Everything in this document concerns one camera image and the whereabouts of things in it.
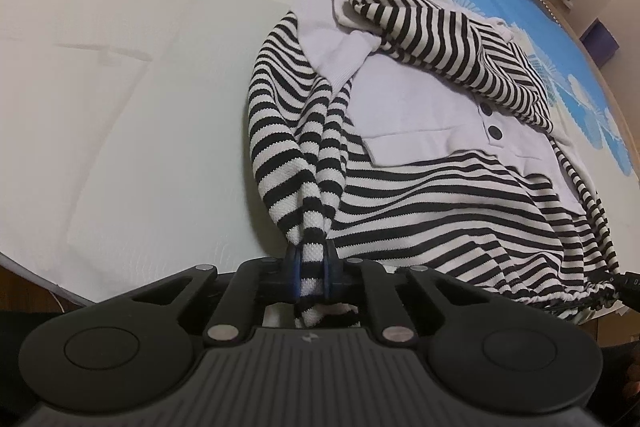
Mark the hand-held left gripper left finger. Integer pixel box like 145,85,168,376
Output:
95,247,303,347

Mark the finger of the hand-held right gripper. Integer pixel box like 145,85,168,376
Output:
616,273,640,309

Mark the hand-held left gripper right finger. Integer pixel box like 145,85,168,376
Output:
322,243,531,347

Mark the striped hooded top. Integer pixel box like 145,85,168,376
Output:
247,0,624,331

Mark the blue and white bed sheet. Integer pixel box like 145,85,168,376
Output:
0,0,640,308

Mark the purple box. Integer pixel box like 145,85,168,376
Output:
582,19,620,68

